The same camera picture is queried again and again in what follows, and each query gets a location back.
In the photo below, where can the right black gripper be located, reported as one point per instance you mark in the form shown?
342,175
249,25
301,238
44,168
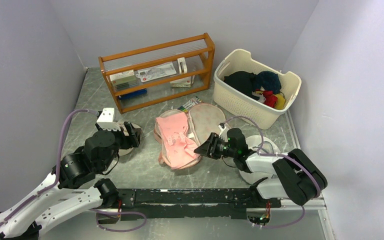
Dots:
209,148

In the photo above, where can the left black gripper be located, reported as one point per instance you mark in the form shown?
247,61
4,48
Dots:
135,133

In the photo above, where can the pink bra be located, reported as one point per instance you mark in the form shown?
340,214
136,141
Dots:
174,131

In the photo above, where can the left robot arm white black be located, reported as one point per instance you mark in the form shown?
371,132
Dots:
40,211

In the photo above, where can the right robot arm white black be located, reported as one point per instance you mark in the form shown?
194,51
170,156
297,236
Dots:
291,175

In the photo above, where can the beige round mesh laundry bag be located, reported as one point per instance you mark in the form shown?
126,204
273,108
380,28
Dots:
124,150

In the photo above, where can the cream plastic laundry basket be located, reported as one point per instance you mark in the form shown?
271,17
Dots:
238,103

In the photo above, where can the white round mesh laundry bag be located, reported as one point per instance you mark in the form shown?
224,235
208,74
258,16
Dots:
269,146

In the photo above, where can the blue item on lower shelf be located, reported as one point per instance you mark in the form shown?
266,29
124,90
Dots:
133,94

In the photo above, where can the pack of coloured markers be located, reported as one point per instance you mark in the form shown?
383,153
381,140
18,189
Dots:
189,104

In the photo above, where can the white red box left shelf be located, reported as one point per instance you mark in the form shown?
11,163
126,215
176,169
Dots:
123,80

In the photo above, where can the orange wooden shelf rack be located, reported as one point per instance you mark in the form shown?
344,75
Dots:
199,52

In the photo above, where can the white paper sheet on shelf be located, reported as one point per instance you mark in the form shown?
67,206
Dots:
156,72

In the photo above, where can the white box on shelf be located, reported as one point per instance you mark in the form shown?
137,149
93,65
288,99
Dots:
186,82

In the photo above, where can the black garment in basket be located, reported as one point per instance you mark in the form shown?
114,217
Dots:
242,81

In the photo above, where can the red garment in basket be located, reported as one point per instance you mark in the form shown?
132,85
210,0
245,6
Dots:
267,97

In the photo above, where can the white upright item on shelf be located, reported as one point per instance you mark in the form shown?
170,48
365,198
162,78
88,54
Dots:
182,65

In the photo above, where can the yellow garment in basket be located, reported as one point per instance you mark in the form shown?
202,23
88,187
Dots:
280,101

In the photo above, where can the dark blue garment in basket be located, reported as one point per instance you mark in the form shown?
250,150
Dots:
267,80

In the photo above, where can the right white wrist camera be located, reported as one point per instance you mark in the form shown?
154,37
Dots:
223,127

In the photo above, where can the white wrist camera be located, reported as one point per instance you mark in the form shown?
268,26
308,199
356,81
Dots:
106,120
223,127

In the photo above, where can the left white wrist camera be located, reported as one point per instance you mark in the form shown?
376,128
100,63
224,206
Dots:
106,120

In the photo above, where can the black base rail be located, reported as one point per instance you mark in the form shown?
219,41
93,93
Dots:
190,203

